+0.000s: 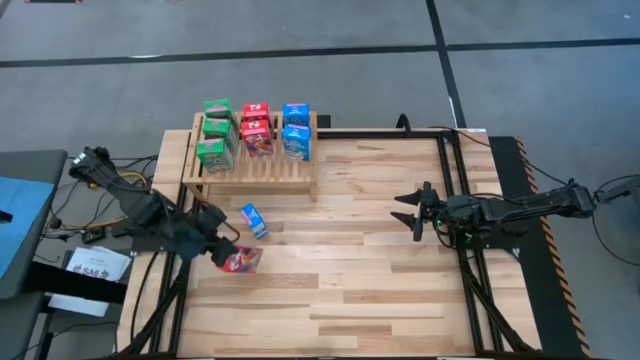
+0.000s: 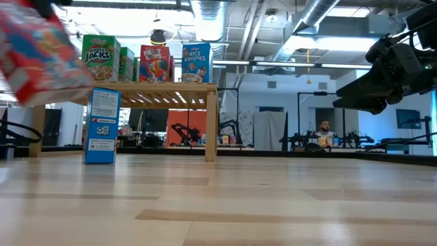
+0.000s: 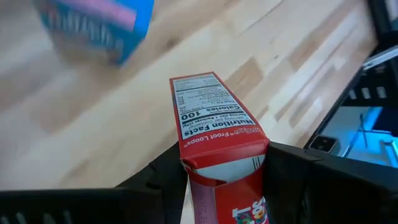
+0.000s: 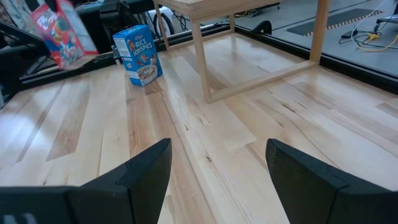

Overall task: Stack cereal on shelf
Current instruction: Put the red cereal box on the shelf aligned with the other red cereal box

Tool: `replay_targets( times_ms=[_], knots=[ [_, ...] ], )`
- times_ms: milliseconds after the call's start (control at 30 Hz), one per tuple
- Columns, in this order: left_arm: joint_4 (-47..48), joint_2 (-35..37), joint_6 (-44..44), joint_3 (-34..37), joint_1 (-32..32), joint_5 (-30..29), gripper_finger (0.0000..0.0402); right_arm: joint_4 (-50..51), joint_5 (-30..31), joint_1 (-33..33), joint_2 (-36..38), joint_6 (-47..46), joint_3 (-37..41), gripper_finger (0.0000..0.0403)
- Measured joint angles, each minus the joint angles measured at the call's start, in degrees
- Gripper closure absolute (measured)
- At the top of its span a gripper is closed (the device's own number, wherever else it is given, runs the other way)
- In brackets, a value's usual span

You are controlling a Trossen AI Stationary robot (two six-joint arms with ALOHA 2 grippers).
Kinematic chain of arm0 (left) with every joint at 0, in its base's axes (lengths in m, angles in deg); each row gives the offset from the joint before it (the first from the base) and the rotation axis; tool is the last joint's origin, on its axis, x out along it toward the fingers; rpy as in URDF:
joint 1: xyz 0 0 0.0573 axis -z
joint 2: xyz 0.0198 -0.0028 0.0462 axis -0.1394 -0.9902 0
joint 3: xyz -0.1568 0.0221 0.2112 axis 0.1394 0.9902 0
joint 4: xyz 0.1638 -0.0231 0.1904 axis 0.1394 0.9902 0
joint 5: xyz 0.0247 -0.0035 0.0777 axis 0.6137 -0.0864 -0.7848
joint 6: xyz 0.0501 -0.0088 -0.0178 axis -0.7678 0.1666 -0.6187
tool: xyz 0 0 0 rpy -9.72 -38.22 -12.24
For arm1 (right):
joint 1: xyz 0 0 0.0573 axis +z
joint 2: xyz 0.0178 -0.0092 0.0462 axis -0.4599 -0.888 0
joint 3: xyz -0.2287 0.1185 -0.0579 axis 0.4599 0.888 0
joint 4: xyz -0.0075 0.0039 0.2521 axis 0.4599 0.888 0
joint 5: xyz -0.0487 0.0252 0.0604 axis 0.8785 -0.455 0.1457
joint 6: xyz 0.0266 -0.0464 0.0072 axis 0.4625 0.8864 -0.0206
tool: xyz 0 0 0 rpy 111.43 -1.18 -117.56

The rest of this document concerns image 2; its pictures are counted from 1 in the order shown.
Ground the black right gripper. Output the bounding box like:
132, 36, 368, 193
332, 33, 431, 115

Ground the blue Rice Krispies cereal box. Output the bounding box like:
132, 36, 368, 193
182, 42, 211, 83
83, 87, 122, 165

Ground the wooden slatted shelf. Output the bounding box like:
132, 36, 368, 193
29, 81, 219, 162

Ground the person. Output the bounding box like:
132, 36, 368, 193
315, 119, 337, 139

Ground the grey fabric curtain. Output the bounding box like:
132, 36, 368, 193
253, 111, 288, 152

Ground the black cabinet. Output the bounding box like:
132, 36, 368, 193
42, 108, 63, 147

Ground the black desk monitor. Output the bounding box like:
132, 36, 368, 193
128, 108, 168, 133

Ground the red backdrop panel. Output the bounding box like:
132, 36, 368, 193
166, 109, 208, 148

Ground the black metal stand frame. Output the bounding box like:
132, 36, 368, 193
296, 90, 346, 148

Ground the black wall monitor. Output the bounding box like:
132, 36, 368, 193
395, 109, 423, 130

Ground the yellow hanging cord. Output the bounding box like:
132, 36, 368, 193
306, 49, 312, 85

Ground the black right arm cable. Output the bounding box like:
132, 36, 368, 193
365, 131, 437, 151

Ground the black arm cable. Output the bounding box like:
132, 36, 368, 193
0, 120, 44, 145
365, 131, 437, 151

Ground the silver slanted ventilation duct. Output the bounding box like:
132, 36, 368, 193
272, 0, 342, 62

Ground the black overhead camera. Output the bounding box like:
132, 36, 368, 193
150, 29, 168, 47

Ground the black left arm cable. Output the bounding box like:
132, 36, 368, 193
0, 120, 44, 145

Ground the silver spiral ventilation duct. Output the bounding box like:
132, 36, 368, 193
191, 0, 229, 90

